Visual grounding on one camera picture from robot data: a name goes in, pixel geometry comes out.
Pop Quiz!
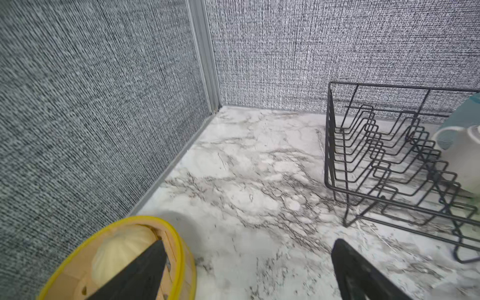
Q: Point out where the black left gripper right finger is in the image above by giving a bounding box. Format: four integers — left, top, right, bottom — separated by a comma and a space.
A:
331, 239, 410, 300

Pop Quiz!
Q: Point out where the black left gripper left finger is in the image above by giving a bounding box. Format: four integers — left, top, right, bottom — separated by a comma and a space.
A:
89, 241, 168, 300

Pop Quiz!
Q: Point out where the black wire dish rack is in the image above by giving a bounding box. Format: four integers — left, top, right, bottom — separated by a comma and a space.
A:
324, 81, 480, 264

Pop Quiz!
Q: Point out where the red cup white outside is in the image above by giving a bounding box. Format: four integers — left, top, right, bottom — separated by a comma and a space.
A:
432, 125, 480, 196

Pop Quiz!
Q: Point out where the teal frosted cup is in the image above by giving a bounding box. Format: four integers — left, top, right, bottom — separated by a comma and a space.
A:
437, 93, 480, 150

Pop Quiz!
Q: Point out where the short green cup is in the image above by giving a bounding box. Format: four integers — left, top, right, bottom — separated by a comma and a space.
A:
462, 196, 480, 240

